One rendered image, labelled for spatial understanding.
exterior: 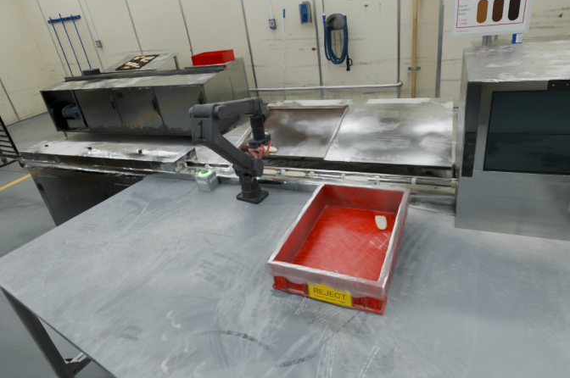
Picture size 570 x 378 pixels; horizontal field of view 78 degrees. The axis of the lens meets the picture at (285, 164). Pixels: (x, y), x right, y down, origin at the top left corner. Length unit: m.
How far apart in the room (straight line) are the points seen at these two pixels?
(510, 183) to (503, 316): 0.38
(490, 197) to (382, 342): 0.56
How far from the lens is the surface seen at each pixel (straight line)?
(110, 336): 1.15
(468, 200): 1.24
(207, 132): 1.16
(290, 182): 1.50
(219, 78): 4.52
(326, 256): 1.15
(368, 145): 1.67
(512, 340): 1.01
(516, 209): 1.26
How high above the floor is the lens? 1.57
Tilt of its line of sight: 25 degrees down
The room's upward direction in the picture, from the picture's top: 9 degrees counter-clockwise
